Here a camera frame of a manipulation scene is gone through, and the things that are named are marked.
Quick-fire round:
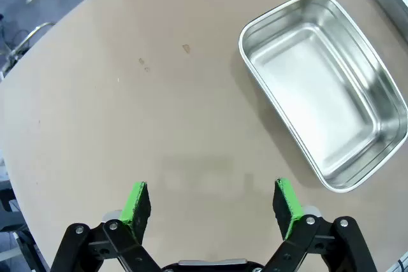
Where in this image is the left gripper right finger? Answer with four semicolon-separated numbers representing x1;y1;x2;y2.
261;178;379;272

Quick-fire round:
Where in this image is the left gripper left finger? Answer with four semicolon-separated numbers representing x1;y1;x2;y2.
50;182;160;272

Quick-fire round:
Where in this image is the black and white floor equipment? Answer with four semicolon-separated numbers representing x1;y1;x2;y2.
0;147;48;272

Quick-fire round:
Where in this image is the chrome tube chair frame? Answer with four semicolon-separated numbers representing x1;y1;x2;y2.
0;22;55;77

